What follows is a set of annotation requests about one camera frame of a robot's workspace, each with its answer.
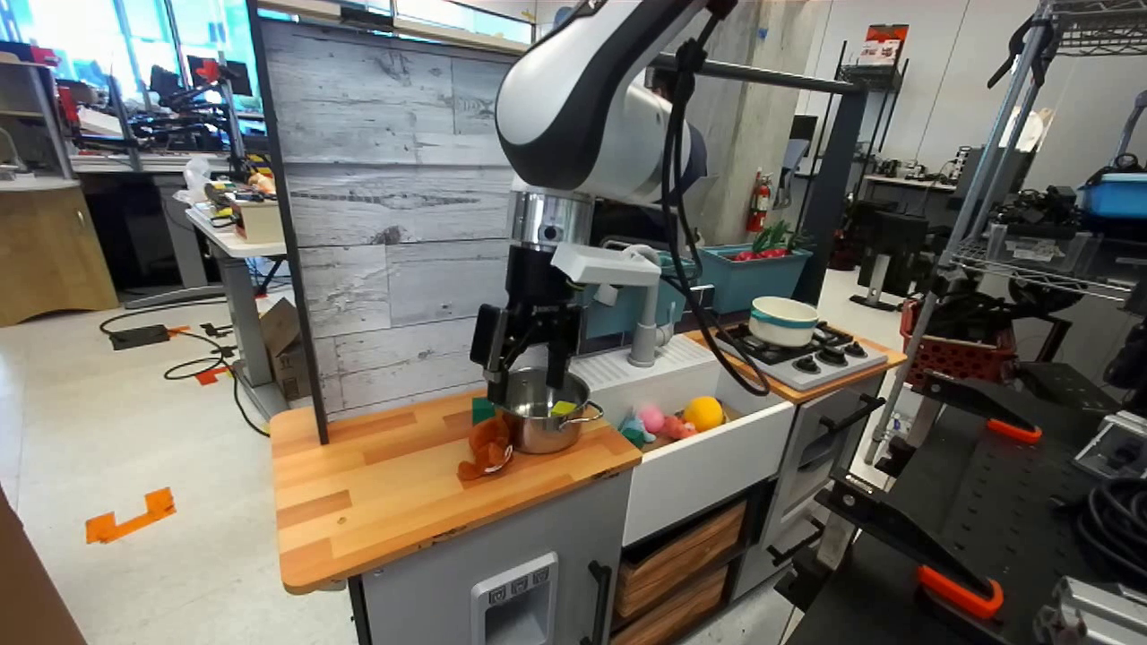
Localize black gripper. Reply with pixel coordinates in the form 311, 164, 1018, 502
470, 243, 580, 405

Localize silver pot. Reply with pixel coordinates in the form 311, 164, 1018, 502
500, 368, 591, 455

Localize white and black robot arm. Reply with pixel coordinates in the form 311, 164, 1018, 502
470, 0, 740, 405

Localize yellow item in pot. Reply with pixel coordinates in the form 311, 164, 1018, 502
549, 403, 579, 419

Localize white and teal pot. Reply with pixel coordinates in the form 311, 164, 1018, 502
750, 298, 816, 349

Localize grey toy faucet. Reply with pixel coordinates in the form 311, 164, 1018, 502
629, 287, 671, 368

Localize green toy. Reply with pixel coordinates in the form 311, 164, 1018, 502
621, 419, 653, 449

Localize pink toy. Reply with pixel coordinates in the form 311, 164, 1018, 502
640, 405, 697, 441

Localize yellow toy ball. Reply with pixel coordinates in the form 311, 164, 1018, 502
684, 393, 727, 431

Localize wooden countertop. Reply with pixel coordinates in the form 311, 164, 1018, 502
270, 393, 641, 594

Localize white toy sink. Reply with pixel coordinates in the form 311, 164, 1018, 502
572, 332, 797, 546

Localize grey wood backboard panel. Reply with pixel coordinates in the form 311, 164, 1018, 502
255, 19, 514, 436

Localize grey cabinet with dispenser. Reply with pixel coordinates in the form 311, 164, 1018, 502
362, 474, 631, 645

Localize right teal planter box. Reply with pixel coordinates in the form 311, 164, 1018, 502
699, 243, 808, 317

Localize wooden drawers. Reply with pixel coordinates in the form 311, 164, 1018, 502
609, 502, 747, 645

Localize red fire extinguisher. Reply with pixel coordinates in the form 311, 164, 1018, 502
747, 173, 776, 232

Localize grey toy stove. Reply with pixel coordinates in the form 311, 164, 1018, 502
718, 322, 885, 391

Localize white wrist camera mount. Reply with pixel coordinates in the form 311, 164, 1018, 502
551, 243, 659, 287

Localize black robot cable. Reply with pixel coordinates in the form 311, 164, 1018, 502
655, 31, 776, 403

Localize orange clamp handle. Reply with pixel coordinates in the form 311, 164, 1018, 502
917, 566, 1006, 624

